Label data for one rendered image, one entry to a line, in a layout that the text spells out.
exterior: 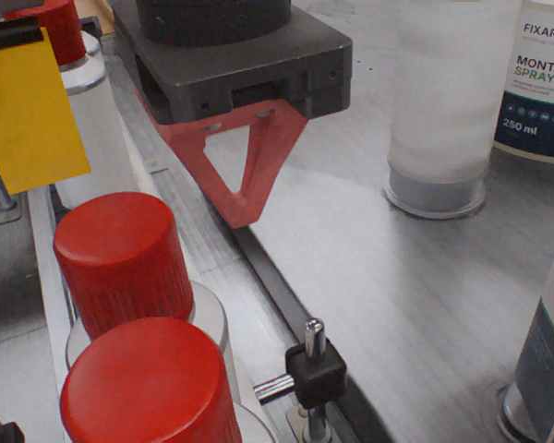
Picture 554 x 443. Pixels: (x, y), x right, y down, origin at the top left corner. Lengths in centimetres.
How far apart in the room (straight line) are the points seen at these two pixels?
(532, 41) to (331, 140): 21
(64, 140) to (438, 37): 28
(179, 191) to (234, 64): 44
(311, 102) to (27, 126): 10
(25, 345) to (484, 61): 42
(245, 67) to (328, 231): 30
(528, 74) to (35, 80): 44
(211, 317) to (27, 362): 32
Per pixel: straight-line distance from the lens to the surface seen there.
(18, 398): 47
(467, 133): 44
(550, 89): 55
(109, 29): 116
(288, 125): 23
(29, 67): 20
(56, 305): 32
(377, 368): 36
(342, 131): 60
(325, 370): 31
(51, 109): 20
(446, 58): 41
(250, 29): 20
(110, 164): 39
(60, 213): 54
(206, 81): 17
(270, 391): 32
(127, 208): 16
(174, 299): 16
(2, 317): 53
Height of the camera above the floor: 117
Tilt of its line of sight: 38 degrees down
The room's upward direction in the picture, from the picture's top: 4 degrees counter-clockwise
